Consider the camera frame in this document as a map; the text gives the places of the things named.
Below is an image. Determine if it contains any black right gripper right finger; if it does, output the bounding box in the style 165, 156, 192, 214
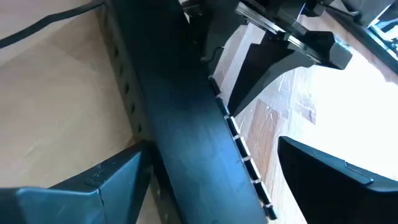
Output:
277, 135, 398, 224

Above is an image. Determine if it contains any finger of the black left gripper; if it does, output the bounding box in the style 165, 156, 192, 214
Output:
200, 6, 249, 77
228, 30, 354, 118

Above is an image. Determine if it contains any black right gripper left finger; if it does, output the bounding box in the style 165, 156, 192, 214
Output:
0, 140, 154, 224

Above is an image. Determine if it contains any black slotted cable duct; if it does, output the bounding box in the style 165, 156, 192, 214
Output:
95, 0, 280, 222

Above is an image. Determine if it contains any black duct cover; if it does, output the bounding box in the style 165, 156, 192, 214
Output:
108, 0, 270, 224

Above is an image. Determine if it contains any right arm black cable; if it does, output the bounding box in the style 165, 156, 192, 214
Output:
0, 0, 105, 50

